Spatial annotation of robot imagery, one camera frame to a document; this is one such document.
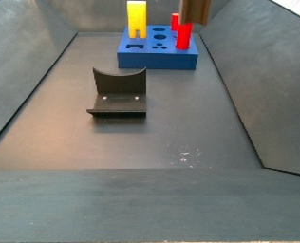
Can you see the small red peg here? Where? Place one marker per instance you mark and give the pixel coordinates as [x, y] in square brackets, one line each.
[175, 21]

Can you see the large red cylinder peg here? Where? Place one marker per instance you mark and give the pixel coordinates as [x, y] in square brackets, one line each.
[184, 36]

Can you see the blue peg board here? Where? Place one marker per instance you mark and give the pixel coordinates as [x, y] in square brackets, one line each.
[156, 52]

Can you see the black curved holder stand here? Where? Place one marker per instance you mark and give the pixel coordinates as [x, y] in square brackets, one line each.
[121, 94]

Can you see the yellow block peg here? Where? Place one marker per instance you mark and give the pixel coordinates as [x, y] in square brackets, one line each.
[137, 19]

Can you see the brown arch block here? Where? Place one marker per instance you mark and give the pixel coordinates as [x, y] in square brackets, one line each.
[195, 11]

